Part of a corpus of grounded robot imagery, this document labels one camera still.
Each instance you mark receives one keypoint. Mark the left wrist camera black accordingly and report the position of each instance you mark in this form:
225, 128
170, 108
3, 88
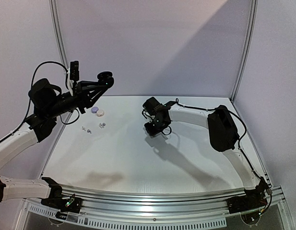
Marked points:
74, 70

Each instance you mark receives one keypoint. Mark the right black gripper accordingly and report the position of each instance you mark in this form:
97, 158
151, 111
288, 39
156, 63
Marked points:
154, 129

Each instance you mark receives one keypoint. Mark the aluminium front rail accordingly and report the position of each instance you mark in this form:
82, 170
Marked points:
101, 210

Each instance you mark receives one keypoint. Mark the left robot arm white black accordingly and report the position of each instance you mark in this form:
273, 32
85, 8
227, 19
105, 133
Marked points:
49, 103

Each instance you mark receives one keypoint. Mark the pink earbud charging case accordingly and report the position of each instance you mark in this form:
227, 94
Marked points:
100, 113

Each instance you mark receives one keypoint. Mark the right aluminium frame post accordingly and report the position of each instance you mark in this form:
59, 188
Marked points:
246, 48

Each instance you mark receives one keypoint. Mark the white earbud right pair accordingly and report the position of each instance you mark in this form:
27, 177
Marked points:
102, 125

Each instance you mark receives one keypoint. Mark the left aluminium frame post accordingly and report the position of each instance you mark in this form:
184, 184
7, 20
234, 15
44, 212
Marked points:
57, 31

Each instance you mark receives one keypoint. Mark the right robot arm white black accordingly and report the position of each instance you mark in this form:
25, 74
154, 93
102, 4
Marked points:
223, 134

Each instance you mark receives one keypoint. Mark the aluminium frame post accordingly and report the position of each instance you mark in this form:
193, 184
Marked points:
246, 48
57, 31

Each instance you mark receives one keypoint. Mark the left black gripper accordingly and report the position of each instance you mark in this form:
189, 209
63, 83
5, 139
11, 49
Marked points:
82, 96

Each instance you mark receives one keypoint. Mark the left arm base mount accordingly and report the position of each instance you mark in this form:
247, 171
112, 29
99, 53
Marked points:
64, 203

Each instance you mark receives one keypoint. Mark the purple earbud charging case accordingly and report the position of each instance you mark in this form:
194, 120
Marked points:
94, 109

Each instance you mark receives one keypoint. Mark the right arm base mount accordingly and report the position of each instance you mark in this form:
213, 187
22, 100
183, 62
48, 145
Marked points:
249, 201

